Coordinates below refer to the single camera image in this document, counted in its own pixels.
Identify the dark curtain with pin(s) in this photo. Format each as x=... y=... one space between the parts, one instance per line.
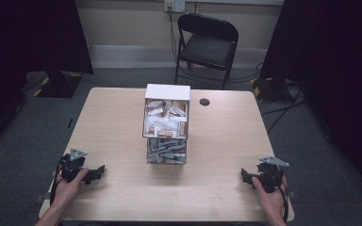
x=342 y=78
x=19 y=47

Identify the black folding chair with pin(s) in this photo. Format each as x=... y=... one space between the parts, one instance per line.
x=208 y=47

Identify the person's left hand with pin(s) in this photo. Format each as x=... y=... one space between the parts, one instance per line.
x=66 y=188

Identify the person's right hand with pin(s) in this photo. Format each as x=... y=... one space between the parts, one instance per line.
x=271 y=201

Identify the white two-tier display box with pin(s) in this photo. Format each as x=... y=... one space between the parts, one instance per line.
x=167 y=92

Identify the black stand base striped tape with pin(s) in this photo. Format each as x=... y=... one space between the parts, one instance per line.
x=58 y=84
x=268 y=89

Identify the white wall socket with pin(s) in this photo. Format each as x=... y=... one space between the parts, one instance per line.
x=174 y=5

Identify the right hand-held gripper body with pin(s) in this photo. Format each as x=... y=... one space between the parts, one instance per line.
x=271 y=175

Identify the clear plastic bin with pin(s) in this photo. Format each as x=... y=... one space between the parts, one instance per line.
x=166 y=151

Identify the pile of white brown packets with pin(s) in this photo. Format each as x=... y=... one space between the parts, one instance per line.
x=166 y=121

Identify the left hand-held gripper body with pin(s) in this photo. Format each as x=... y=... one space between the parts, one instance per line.
x=72 y=164

